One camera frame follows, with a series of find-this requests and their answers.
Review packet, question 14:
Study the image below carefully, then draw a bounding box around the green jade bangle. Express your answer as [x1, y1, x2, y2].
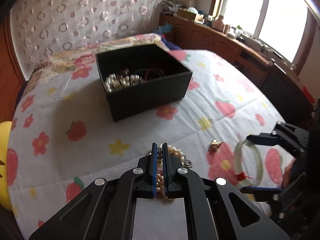
[234, 140, 264, 188]

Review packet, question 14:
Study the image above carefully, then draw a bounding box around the white pearl necklace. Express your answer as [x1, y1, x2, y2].
[103, 68, 146, 93]

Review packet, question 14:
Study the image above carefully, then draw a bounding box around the black jewelry box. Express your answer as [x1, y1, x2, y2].
[95, 44, 193, 121]

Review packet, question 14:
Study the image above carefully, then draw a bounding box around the person's right hand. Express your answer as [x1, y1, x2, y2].
[281, 159, 297, 189]

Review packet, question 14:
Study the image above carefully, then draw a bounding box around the strawberry flower print blanket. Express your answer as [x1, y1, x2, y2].
[8, 50, 283, 238]

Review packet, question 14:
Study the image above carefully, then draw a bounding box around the window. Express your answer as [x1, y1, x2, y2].
[209, 0, 317, 75]

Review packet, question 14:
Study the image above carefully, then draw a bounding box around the pink bottle on cabinet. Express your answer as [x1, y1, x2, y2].
[212, 15, 225, 32]

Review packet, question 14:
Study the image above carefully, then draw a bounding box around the floral quilt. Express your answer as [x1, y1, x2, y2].
[21, 33, 170, 97]

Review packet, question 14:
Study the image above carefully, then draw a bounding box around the wooden side cabinet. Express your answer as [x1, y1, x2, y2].
[159, 14, 285, 88]

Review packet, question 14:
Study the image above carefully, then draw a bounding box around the yellow tiger plush toy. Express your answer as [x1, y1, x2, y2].
[0, 121, 12, 211]

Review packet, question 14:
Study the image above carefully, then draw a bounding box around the cardboard box on cabinet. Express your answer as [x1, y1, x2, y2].
[177, 8, 203, 21]

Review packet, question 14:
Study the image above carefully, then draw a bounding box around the wooden headboard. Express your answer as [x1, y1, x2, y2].
[0, 17, 25, 122]

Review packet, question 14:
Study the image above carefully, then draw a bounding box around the circle pattern sheer curtain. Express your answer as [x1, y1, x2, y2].
[10, 0, 157, 75]

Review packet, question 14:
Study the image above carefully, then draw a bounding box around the small gold ring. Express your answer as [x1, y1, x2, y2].
[208, 139, 224, 152]

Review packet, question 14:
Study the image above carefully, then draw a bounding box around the red string jade pendant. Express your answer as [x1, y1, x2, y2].
[134, 68, 164, 82]

